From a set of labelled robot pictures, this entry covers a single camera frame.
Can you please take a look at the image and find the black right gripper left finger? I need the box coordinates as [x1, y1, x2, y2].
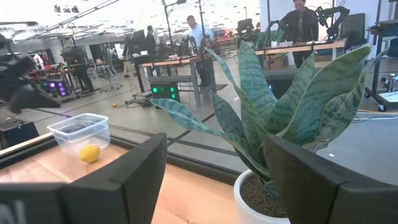
[0, 132, 169, 224]

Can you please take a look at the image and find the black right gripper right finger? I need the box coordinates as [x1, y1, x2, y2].
[263, 133, 398, 224]

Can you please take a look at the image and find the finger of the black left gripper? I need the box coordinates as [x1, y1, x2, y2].
[8, 84, 62, 114]

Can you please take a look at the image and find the clear plastic tupperware container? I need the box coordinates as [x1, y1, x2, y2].
[46, 113, 111, 158]

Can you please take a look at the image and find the black box case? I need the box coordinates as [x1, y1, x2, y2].
[0, 121, 40, 150]

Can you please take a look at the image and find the computer tower with purple lights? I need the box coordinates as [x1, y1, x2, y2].
[45, 79, 70, 98]

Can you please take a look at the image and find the yellow lemon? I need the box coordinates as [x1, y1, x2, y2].
[79, 144, 101, 164]

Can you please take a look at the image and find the snake plant in white pot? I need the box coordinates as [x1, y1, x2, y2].
[150, 40, 389, 224]

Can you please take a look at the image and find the computer tower with green lights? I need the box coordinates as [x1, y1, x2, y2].
[150, 82, 182, 104]

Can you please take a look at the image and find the brown cardboard box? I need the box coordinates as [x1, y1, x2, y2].
[262, 55, 289, 71]

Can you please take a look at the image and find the person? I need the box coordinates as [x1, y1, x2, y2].
[145, 25, 158, 55]
[281, 0, 320, 68]
[185, 14, 217, 88]

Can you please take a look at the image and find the wooden top workbench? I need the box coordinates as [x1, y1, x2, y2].
[141, 53, 218, 108]
[254, 39, 348, 68]

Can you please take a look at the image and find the black rolling rack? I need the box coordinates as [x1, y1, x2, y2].
[364, 17, 398, 113]

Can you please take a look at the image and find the black background monitor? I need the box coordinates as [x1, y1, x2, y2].
[340, 12, 368, 48]

